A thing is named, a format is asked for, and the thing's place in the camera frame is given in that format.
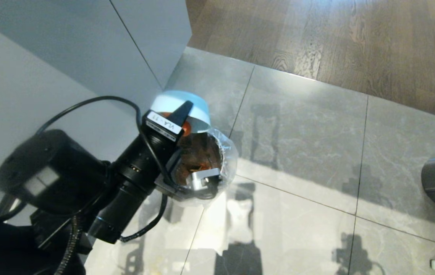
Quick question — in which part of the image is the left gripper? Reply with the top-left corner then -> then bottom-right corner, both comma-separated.
112,100 -> 194,194

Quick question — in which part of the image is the pale blue white bowl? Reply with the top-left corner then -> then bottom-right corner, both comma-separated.
150,90 -> 211,134

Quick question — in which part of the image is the trash bin with clear liner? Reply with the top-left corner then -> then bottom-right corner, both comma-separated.
165,128 -> 239,207

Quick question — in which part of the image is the gray cabinet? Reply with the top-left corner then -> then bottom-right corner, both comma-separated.
0,0 -> 193,226

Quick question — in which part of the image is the black cable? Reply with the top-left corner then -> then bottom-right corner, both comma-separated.
119,193 -> 169,243
35,95 -> 172,184

